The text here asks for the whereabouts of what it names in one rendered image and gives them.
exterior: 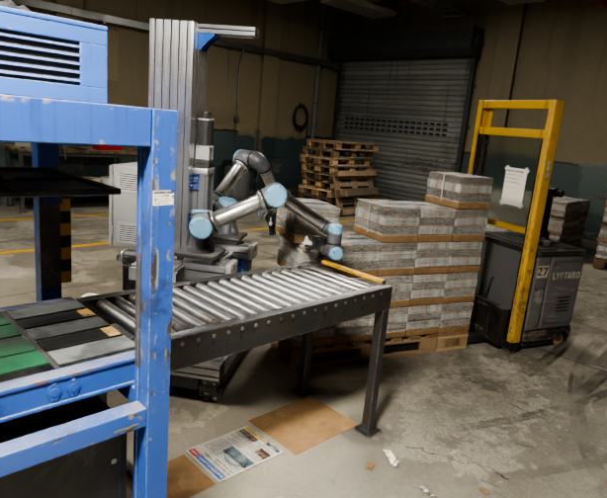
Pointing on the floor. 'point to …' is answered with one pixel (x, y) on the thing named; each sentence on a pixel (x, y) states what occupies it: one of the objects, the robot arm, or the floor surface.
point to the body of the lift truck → (548, 334)
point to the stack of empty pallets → (323, 187)
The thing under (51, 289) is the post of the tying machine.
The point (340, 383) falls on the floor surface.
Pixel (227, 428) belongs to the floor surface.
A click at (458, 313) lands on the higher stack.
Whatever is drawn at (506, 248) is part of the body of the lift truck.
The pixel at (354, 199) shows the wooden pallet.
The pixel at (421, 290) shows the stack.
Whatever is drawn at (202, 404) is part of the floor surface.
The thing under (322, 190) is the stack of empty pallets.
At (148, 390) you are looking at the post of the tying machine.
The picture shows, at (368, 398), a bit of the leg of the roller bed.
